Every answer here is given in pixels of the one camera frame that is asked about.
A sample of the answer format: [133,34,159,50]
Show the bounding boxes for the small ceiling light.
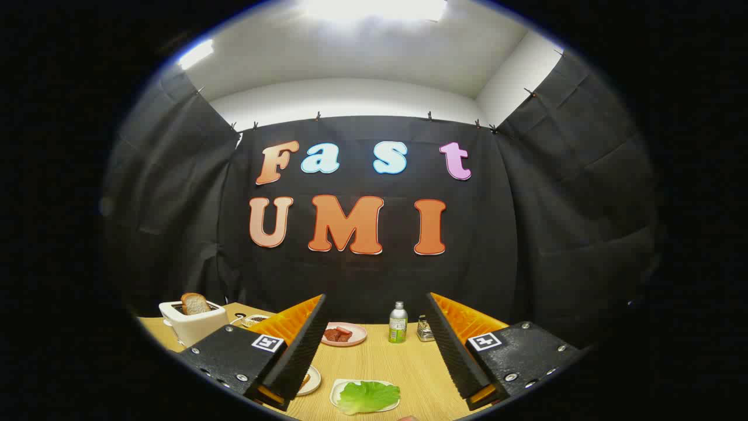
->
[177,39,215,71]

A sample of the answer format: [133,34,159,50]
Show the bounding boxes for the white toaster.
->
[159,300,230,348]

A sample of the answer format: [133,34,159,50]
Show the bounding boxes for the green label bottle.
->
[389,301,408,344]

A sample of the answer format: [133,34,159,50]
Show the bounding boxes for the black backdrop cloth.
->
[102,50,664,351]

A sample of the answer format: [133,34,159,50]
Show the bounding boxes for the grey round plate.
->
[296,365,322,397]

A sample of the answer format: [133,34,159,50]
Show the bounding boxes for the large ceiling light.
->
[301,0,448,24]

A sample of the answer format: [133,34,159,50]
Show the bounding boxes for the toasted bread slice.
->
[181,292,211,316]

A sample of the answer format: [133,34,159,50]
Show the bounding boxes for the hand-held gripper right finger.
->
[425,292,585,412]

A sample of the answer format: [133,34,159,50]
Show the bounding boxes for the white square plate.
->
[330,379,401,413]

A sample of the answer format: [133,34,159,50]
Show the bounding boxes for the row of cloth clips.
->
[196,50,567,135]

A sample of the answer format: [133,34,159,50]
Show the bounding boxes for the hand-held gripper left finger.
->
[178,294,327,412]

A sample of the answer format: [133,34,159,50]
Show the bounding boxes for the pink round plate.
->
[321,322,368,347]

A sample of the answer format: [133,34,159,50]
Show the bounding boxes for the green lettuce leaf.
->
[338,381,401,416]

